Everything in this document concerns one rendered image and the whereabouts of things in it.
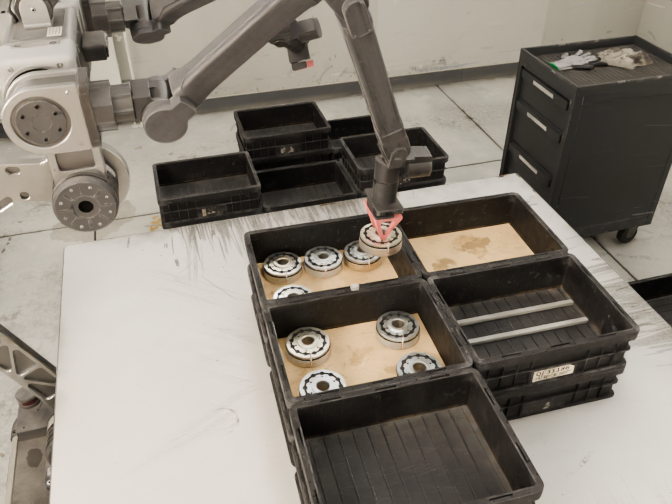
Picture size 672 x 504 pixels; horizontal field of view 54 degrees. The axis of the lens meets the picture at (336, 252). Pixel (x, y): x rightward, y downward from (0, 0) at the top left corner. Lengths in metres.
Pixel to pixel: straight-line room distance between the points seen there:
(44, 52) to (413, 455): 1.02
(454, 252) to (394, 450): 0.69
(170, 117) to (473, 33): 3.97
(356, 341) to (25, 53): 0.91
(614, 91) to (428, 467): 1.96
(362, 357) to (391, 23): 3.45
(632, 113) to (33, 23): 2.35
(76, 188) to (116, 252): 0.64
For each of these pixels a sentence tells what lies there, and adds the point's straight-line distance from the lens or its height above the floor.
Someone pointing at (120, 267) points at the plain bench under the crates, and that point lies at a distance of 2.10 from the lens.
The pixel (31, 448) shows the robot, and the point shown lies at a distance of 2.31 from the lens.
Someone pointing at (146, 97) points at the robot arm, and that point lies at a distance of 1.22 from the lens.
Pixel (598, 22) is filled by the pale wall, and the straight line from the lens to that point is 5.57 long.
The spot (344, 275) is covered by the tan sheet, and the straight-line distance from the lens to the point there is 1.76.
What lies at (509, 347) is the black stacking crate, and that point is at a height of 0.83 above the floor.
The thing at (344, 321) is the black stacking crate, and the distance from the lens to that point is 1.61.
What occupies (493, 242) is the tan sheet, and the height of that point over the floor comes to 0.83.
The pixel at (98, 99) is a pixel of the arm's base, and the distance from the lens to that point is 1.22.
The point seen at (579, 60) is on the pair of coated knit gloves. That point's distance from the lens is 3.12.
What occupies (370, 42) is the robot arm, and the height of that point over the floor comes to 1.53.
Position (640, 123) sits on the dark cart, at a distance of 3.11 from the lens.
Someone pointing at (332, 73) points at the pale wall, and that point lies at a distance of 4.72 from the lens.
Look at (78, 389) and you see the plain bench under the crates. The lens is 1.77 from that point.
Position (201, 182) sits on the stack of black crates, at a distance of 2.87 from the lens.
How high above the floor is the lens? 1.95
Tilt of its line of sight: 37 degrees down
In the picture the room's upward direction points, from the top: straight up
